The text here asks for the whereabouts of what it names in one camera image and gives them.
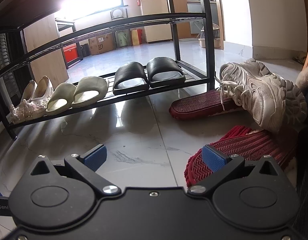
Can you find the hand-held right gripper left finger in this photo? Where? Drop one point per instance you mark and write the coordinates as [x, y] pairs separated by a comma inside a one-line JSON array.
[[95, 157]]

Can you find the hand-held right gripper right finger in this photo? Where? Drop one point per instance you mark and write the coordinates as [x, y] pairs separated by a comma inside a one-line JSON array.
[[214, 158]]

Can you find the red plush slipper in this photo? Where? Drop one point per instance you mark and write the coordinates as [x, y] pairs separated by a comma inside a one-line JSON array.
[[251, 145], [196, 103]]

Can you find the white chunky sneaker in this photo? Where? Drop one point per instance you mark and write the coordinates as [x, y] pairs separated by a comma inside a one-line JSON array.
[[259, 92]]

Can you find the black metal shoe rack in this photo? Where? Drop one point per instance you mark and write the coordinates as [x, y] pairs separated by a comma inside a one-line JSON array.
[[207, 42]]

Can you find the cream slide sandal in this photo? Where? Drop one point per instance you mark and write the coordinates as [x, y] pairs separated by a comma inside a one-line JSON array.
[[62, 92], [92, 85]]

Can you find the white lace flat shoe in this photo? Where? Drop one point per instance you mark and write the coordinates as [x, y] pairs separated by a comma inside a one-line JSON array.
[[42, 90], [28, 91]]

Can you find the black slide sandal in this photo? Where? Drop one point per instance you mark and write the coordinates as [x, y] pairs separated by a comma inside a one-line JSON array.
[[130, 71], [162, 65]]

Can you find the dark cloth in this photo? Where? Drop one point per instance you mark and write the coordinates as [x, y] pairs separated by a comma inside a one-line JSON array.
[[306, 180]]

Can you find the red toolbox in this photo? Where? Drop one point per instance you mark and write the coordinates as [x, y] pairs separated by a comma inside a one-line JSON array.
[[72, 53]]

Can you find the small dark bin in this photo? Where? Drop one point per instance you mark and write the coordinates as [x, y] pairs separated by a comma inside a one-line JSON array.
[[85, 50]]

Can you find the cardboard box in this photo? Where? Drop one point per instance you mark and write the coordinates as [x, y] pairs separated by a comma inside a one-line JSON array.
[[102, 43]]

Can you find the green kettle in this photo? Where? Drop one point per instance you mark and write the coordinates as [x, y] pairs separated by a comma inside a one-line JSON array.
[[123, 39]]

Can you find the broom with dustpan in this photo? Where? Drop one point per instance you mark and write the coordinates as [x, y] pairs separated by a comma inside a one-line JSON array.
[[214, 36]]

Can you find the wooden cabinet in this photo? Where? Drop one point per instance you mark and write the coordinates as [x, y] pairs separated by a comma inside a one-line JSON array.
[[43, 42]]

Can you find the red and yellow paper bag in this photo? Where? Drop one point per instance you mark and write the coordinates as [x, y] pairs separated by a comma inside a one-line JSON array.
[[137, 37]]

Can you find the grey ribbed panel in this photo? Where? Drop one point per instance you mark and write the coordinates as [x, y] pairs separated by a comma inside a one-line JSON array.
[[2, 62]]

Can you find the black side table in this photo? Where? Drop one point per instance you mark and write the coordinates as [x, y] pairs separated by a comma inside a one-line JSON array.
[[66, 22]]

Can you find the rice cooker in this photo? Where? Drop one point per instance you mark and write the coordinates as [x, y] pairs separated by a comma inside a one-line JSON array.
[[117, 13]]

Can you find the cream refrigerator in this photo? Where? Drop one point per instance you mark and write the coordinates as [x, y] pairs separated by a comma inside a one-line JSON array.
[[154, 17]]

